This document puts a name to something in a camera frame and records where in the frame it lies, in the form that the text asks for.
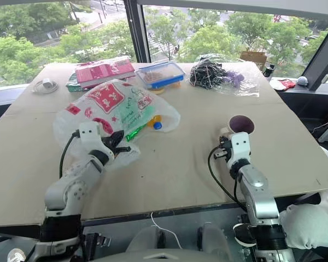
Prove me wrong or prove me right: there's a red and white cloth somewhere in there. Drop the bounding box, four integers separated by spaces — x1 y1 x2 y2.
270 78 296 91

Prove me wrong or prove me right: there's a dark window frame post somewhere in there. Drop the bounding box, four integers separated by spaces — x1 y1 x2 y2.
300 21 328 91
124 0 151 64

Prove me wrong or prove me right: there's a small black device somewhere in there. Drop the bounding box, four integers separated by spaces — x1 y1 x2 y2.
262 64 276 78

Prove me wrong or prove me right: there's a clear plastic bag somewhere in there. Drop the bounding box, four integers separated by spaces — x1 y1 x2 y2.
190 53 261 98

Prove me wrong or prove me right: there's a yellow round object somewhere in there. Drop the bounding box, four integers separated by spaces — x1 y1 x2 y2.
149 81 183 94

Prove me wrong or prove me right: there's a green patterned package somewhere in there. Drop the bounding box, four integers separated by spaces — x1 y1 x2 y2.
66 72 84 93

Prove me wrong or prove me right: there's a green foil snack bag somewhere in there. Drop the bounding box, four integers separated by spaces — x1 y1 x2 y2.
124 122 151 142

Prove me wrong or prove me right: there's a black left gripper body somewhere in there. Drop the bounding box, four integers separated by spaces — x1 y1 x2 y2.
100 132 121 158

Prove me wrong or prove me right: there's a purple cup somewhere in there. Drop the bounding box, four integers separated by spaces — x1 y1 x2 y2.
219 115 256 140

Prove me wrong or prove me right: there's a white plastic bag red print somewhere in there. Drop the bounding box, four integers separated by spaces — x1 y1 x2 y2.
52 79 181 171

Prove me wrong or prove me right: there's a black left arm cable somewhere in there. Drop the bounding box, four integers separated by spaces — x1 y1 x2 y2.
59 130 81 178

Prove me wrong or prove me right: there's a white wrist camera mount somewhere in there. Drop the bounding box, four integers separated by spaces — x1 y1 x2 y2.
78 122 114 160
225 132 253 170

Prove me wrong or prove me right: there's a grey rounded robot leg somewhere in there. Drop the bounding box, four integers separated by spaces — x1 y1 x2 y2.
125 225 166 253
197 223 232 262

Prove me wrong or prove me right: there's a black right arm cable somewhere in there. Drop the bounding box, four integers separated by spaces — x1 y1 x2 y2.
207 146 248 211

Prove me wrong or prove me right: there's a black clip bundle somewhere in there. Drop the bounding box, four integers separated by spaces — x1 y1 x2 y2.
190 62 228 90

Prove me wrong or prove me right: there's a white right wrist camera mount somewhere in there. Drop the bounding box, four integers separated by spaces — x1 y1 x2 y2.
225 132 253 170

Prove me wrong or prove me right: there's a white coiled cable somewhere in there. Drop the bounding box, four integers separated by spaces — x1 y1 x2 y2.
31 80 60 95

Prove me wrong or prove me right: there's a brown cardboard box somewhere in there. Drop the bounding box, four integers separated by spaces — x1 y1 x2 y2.
239 51 267 70

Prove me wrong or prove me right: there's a pink red packet stack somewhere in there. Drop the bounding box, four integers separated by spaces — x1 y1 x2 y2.
75 56 136 89

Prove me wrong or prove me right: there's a clear container blue lid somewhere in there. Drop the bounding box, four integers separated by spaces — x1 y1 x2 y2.
134 61 186 90

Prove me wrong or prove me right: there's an orange soda bottle blue cap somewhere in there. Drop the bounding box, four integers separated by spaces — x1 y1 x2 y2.
146 114 164 130

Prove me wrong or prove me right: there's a purple fuzzy bundle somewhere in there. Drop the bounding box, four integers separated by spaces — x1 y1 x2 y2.
223 69 245 87

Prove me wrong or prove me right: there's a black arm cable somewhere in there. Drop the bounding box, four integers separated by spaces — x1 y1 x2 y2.
207 146 248 211
59 130 81 178

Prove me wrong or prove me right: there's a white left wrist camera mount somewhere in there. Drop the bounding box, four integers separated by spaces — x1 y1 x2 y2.
78 122 114 160

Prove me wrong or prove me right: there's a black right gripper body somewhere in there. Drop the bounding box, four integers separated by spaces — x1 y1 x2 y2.
221 138 234 164

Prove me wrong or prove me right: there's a thin white cord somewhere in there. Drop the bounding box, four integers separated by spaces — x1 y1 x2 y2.
150 211 183 249

